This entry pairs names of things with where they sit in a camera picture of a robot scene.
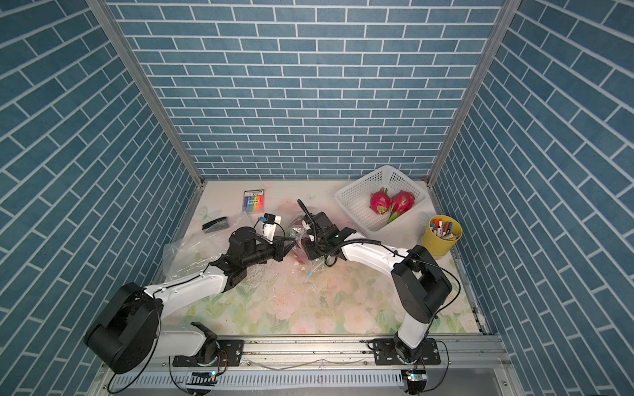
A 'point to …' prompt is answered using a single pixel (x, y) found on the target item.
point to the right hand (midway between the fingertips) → (309, 248)
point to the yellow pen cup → (442, 234)
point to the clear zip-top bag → (184, 254)
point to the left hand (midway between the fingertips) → (302, 243)
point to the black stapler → (215, 225)
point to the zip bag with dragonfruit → (309, 266)
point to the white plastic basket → (355, 199)
